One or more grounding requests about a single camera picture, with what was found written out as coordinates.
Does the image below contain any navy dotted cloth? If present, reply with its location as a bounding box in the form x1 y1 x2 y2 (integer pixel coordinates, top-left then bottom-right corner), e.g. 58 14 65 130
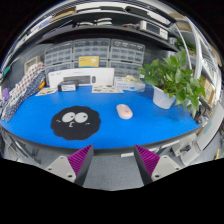
1 71 47 123

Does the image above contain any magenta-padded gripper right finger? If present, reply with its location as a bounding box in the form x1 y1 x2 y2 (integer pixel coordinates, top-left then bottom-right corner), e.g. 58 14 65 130
133 144 184 186

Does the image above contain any white keyboard box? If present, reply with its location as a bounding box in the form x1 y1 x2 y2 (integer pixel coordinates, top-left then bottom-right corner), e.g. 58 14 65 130
48 67 115 89

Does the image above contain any red and white patterned cloth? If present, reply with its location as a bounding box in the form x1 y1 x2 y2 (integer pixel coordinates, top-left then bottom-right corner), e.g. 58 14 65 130
9 61 46 101

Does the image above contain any white woven basket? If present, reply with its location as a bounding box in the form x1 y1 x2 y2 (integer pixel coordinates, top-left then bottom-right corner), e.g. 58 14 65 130
23 55 42 74

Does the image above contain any black round mouse pad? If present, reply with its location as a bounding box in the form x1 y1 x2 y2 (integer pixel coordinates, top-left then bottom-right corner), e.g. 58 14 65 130
50 105 102 141

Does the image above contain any green plant in white pot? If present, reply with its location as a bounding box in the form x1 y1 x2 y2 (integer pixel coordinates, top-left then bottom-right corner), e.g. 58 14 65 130
138 49 207 118

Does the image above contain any small black box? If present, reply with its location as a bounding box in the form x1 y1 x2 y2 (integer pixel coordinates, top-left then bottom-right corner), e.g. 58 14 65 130
57 79 80 93

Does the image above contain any pink computer mouse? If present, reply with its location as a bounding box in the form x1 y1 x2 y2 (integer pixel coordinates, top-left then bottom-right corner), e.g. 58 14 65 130
115 103 134 120

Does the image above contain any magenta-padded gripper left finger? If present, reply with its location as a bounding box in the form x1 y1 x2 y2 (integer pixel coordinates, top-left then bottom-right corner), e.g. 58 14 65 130
44 143 95 187

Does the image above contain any yellow card box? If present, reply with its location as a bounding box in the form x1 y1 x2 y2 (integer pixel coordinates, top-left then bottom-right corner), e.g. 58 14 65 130
78 55 100 68

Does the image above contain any colourful sticker sheet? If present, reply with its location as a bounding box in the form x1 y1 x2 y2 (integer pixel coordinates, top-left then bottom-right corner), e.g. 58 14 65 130
35 87 58 97
91 84 124 94

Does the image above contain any purple plush toy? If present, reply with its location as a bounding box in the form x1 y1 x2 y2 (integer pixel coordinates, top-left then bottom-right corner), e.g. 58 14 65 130
1 87 11 103

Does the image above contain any white and blue tissue box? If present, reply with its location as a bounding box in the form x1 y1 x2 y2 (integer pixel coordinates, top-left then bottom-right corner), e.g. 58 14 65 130
113 75 147 93

